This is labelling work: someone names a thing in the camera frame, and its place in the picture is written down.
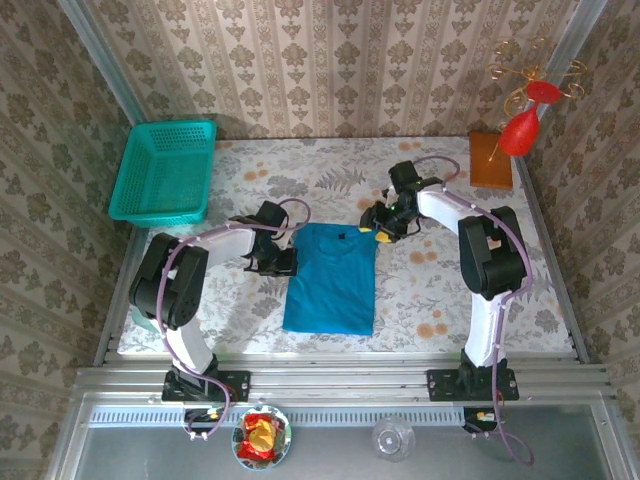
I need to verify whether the blue t-shirt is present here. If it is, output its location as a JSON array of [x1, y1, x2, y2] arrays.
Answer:
[[282, 223, 377, 336]]

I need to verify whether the floral tablecloth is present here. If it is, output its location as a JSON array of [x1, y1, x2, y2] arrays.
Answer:
[[118, 137, 575, 357]]

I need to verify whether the brown wooden block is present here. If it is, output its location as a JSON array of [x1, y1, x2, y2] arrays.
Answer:
[[468, 130, 515, 191]]

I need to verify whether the teal plastic basket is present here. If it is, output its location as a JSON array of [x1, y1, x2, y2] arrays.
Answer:
[[108, 119, 219, 229]]

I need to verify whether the red goblet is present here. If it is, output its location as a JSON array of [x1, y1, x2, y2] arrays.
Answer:
[[496, 79, 561, 159]]

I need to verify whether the patterned glass plate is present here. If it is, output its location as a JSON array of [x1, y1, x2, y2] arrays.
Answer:
[[230, 403, 293, 472]]

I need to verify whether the red yellow snack packet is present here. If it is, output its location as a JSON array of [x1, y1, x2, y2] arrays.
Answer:
[[236, 413, 281, 462]]

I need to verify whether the clear glass cup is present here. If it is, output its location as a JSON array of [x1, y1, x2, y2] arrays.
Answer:
[[371, 415, 417, 463]]

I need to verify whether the grey metal shelf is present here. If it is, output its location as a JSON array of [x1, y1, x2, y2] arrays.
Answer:
[[47, 392, 640, 480]]

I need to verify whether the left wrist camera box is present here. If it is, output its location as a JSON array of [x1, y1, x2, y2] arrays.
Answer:
[[255, 200, 291, 231]]

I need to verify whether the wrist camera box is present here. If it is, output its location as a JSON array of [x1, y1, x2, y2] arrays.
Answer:
[[388, 160, 422, 190], [255, 200, 291, 231]]

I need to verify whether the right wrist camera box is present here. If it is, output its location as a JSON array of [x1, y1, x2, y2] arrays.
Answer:
[[388, 160, 422, 190]]

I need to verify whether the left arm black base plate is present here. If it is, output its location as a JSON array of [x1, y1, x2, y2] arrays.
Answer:
[[161, 369, 251, 402]]

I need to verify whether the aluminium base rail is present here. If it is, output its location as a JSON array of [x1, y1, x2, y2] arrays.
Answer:
[[74, 352, 612, 407]]

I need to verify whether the grey slotted cable duct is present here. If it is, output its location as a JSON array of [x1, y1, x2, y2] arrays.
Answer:
[[88, 405, 467, 429]]

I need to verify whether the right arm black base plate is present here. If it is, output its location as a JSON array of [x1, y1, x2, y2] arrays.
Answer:
[[426, 368, 520, 403]]

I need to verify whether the black cable bracket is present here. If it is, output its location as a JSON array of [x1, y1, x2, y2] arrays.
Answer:
[[462, 407, 501, 435], [182, 407, 225, 435]]

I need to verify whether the aluminium corner post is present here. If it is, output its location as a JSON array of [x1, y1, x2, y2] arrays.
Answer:
[[55, 0, 147, 126], [543, 0, 610, 79]]

